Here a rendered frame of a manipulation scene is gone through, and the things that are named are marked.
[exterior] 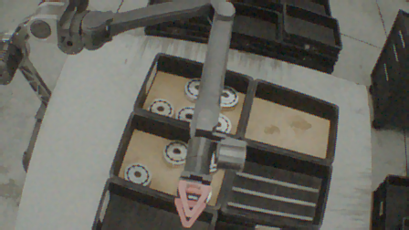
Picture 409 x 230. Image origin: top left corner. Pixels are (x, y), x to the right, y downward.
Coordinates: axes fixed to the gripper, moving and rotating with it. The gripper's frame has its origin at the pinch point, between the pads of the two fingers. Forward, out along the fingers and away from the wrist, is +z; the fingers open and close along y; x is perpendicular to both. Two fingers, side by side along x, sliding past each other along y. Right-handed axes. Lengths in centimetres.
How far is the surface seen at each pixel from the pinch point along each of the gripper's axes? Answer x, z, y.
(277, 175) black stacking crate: -33, -51, 62
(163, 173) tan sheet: 9, -44, 62
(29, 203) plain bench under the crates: 67, -19, 76
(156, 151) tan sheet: 13, -53, 62
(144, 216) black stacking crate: 13, -25, 63
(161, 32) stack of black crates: 30, -159, 106
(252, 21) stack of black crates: -23, -183, 105
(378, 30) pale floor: -156, -269, 141
